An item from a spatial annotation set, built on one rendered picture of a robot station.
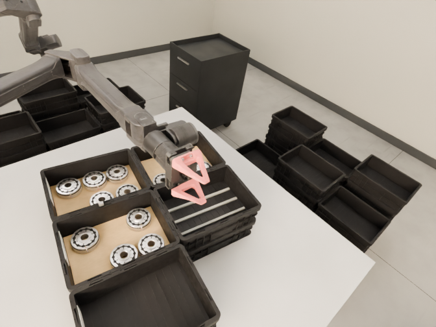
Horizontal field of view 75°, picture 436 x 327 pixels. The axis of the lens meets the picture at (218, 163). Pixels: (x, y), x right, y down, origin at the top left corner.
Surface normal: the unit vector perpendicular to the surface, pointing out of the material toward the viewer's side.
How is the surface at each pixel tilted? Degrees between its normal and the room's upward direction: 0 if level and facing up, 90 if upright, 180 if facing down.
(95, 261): 0
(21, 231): 0
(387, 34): 90
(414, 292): 0
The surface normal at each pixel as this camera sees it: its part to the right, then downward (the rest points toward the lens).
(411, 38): -0.74, 0.38
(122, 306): 0.13, -0.72
